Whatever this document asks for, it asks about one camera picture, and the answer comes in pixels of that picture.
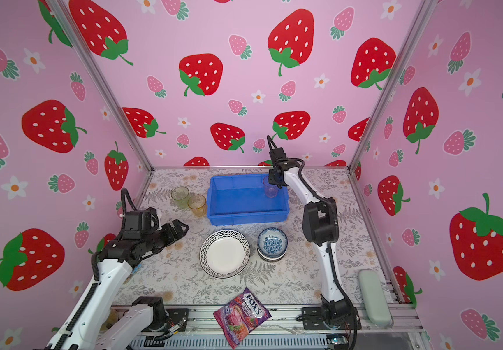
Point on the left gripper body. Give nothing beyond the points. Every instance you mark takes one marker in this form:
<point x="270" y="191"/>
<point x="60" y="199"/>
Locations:
<point x="154" y="242"/>

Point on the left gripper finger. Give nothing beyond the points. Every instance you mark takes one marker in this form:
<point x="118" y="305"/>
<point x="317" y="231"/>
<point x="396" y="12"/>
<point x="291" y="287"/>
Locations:
<point x="166" y="234"/>
<point x="178" y="230"/>

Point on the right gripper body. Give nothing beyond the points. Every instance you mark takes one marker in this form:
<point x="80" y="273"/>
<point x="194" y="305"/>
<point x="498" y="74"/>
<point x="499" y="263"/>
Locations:
<point x="278" y="181"/>

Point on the pink transparent cup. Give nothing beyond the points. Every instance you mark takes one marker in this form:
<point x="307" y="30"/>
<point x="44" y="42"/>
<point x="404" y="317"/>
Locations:
<point x="271" y="191"/>

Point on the yellow transparent cup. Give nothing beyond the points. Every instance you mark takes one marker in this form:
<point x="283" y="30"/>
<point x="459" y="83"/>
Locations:
<point x="197" y="205"/>

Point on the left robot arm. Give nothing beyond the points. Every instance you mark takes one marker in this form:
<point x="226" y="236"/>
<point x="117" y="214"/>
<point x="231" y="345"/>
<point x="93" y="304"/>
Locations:
<point x="141" y="236"/>

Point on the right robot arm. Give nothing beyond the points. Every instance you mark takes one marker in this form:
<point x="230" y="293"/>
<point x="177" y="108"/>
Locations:
<point x="320" y="227"/>

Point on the blue plastic bin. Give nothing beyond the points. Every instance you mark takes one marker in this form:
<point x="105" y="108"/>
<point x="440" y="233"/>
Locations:
<point x="241" y="199"/>

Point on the white plate with patterned rim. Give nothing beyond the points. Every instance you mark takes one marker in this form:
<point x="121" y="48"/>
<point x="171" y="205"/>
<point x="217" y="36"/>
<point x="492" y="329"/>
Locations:
<point x="224" y="254"/>

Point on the blue patterned bowl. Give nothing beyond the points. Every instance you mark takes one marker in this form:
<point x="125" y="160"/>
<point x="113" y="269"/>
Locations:
<point x="272" y="241"/>

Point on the purple Fox's candy bag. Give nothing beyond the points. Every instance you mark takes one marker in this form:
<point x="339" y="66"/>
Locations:
<point x="240" y="317"/>

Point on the pale green oblong case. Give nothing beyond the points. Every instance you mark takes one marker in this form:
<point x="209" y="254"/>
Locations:
<point x="374" y="299"/>

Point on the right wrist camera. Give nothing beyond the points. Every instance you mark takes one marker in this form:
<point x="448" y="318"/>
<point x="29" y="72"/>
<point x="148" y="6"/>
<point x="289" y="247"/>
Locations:
<point x="277" y="155"/>

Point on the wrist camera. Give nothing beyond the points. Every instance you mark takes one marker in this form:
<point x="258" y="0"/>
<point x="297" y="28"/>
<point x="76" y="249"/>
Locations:
<point x="145" y="221"/>
<point x="277" y="155"/>

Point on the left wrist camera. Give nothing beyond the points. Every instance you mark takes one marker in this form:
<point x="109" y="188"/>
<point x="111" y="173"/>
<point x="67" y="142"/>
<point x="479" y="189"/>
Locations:
<point x="145" y="221"/>

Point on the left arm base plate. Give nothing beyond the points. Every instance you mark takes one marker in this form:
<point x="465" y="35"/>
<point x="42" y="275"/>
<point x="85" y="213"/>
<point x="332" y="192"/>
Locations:
<point x="169" y="318"/>

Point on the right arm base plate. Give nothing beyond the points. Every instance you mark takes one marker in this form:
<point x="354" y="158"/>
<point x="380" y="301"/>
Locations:
<point x="319" y="318"/>

